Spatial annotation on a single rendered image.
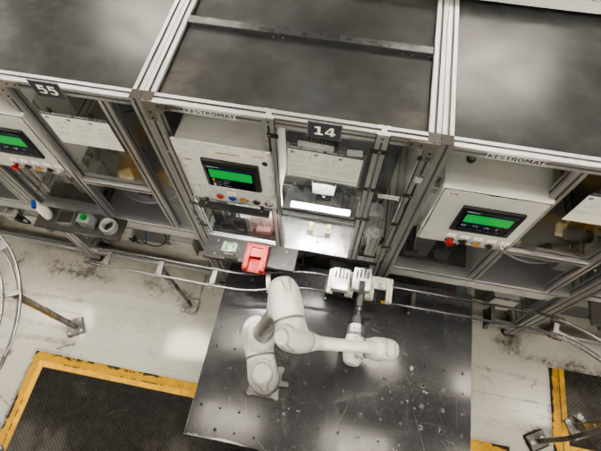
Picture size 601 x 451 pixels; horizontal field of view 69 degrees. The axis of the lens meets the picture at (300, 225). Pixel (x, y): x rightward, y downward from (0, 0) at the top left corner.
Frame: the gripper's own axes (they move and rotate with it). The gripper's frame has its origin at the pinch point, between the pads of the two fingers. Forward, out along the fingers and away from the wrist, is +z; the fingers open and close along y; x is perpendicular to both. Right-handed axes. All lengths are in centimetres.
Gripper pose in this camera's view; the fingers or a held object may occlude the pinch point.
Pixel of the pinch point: (360, 288)
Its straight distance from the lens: 242.6
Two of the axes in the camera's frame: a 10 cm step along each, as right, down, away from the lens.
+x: -9.8, -1.6, 0.8
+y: 0.0, -4.4, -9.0
